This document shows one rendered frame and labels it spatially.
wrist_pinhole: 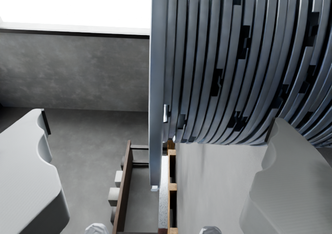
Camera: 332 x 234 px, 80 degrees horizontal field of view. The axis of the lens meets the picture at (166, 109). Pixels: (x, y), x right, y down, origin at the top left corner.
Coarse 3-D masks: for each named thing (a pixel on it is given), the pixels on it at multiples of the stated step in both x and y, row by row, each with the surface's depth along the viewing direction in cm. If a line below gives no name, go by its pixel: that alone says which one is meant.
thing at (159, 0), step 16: (160, 0) 9; (160, 16) 9; (160, 32) 9; (160, 48) 9; (160, 64) 9; (160, 80) 10; (160, 96) 10; (160, 112) 10; (160, 128) 11; (160, 144) 11; (160, 160) 12; (160, 176) 14
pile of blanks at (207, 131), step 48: (192, 0) 15; (240, 0) 16; (288, 0) 16; (192, 48) 16; (240, 48) 18; (288, 48) 16; (192, 96) 18; (240, 96) 18; (288, 96) 18; (240, 144) 26
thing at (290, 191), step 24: (288, 144) 9; (264, 168) 9; (288, 168) 8; (312, 168) 8; (264, 192) 7; (288, 192) 7; (312, 192) 7; (240, 216) 7; (264, 216) 6; (288, 216) 6; (312, 216) 6
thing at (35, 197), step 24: (24, 120) 10; (0, 144) 8; (24, 144) 8; (0, 168) 7; (24, 168) 7; (48, 168) 7; (0, 192) 6; (24, 192) 6; (48, 192) 6; (0, 216) 6; (24, 216) 6; (48, 216) 6
